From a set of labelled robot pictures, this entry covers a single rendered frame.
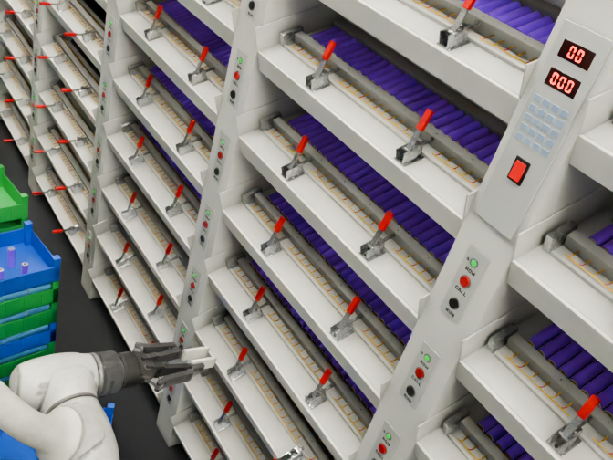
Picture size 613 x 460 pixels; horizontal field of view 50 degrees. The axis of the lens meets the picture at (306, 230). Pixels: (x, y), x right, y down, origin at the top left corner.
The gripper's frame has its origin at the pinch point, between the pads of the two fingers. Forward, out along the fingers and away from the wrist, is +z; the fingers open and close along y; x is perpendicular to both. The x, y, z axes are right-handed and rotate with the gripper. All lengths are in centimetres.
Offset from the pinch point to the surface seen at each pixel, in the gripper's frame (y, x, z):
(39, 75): -157, -1, 11
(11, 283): -54, -19, -24
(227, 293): -8.9, 11.3, 8.7
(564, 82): 48, 91, -7
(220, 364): -4.1, -8.0, 11.3
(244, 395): 7.0, -7.7, 11.8
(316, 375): 22.9, 14.3, 11.9
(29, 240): -73, -19, -14
